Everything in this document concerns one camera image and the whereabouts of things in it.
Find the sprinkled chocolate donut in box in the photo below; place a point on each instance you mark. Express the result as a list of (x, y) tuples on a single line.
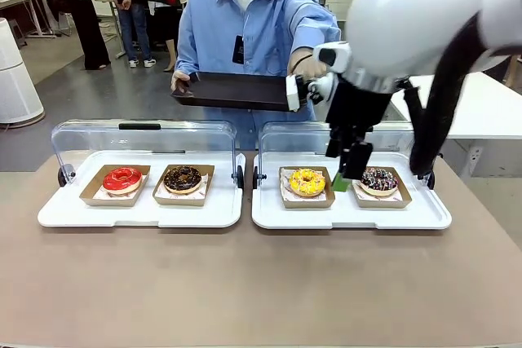
[(383, 203)]

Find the paper liner under dark donut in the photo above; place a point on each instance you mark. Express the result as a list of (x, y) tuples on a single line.
[(397, 198)]

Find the white display tray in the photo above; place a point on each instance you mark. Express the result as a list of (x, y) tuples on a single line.
[(346, 219), (122, 217)]

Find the person's left hand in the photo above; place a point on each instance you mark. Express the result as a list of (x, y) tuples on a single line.
[(312, 67)]

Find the bystander in black skirt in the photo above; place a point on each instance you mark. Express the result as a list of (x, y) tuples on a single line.
[(87, 30)]

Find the clear display lid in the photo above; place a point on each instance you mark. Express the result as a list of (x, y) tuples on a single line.
[(183, 136), (293, 136)]

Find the person in blue shirt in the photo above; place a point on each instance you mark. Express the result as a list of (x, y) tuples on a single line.
[(220, 18)]

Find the red glazed donut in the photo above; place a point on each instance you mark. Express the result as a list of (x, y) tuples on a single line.
[(112, 181), (106, 202)]

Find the person's right hand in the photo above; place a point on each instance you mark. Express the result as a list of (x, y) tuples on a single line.
[(177, 81)]

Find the person's right forearm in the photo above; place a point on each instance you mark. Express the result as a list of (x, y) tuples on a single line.
[(183, 54)]

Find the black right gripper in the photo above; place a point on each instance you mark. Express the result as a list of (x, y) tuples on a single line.
[(355, 107)]

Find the bystander in blue jeans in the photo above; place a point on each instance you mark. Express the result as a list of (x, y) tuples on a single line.
[(134, 26)]

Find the person's left forearm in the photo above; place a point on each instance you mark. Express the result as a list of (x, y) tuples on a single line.
[(314, 38)]

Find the black wrist band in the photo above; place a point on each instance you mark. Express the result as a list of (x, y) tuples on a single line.
[(301, 61)]

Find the white air purifier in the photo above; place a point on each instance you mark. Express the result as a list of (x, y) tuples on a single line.
[(18, 79)]

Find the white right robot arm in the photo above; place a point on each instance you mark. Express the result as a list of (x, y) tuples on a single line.
[(408, 18)]

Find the yellow glazed donut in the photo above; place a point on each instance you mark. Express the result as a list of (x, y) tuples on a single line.
[(310, 203)]

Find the yellow sprinkled donut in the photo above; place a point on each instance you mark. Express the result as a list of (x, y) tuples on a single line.
[(297, 185)]

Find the white table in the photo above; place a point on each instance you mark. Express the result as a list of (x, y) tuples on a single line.
[(489, 99)]

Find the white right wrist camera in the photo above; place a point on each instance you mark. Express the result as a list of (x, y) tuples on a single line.
[(294, 93)]

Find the dark serving tray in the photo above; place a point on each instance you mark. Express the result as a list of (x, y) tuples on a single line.
[(236, 89)]

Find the dark donut with coloured sprinkles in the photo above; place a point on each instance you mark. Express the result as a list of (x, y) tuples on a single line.
[(387, 181)]

